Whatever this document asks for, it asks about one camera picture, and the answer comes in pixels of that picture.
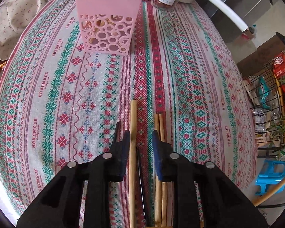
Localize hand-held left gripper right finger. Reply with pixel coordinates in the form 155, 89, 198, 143
152, 130, 269, 228

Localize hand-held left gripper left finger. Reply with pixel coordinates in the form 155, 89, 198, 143
17, 122, 131, 228

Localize pink perforated chopstick holder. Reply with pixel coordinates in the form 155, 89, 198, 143
70, 0, 149, 56

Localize patterned woven tablecloth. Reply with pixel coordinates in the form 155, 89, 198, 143
0, 0, 257, 228

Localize blue plastic stool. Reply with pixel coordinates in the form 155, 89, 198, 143
255, 160, 285, 196

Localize red snack packets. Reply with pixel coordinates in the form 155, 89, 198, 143
272, 53, 285, 78

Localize small-flower print cloth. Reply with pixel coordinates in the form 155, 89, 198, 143
0, 0, 50, 61

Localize black wire rack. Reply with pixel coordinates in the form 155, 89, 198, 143
242, 40, 285, 152

